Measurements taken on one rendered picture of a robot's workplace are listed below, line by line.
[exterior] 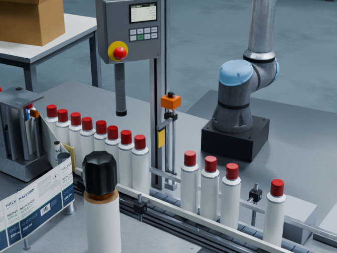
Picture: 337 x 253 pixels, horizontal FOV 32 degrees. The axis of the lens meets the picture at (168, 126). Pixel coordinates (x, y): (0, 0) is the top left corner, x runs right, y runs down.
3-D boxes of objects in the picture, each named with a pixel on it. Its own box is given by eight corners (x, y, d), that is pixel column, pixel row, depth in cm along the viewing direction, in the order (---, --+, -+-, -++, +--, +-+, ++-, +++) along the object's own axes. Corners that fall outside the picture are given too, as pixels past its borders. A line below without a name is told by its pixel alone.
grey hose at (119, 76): (113, 114, 187) (110, 52, 177) (120, 110, 189) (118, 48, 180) (122, 117, 185) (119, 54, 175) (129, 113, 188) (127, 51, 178)
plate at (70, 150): (52, 163, 195) (49, 139, 191) (54, 162, 195) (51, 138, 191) (74, 172, 190) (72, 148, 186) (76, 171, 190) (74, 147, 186)
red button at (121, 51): (111, 45, 165) (114, 48, 162) (124, 44, 166) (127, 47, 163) (111, 58, 166) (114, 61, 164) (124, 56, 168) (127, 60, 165)
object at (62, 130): (56, 166, 196) (50, 111, 186) (66, 160, 200) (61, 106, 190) (67, 171, 193) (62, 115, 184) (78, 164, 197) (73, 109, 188)
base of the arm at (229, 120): (204, 127, 213) (206, 102, 209) (220, 111, 225) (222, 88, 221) (243, 136, 207) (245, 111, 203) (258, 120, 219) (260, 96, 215)
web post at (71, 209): (57, 211, 173) (51, 156, 164) (68, 204, 176) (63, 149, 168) (69, 217, 171) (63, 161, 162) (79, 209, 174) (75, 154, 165)
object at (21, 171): (-4, 169, 194) (-15, 98, 182) (26, 153, 203) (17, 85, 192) (26, 182, 187) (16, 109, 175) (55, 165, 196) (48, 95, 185)
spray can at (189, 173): (176, 214, 172) (177, 153, 162) (186, 206, 175) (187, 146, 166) (191, 220, 169) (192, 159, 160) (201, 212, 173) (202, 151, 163)
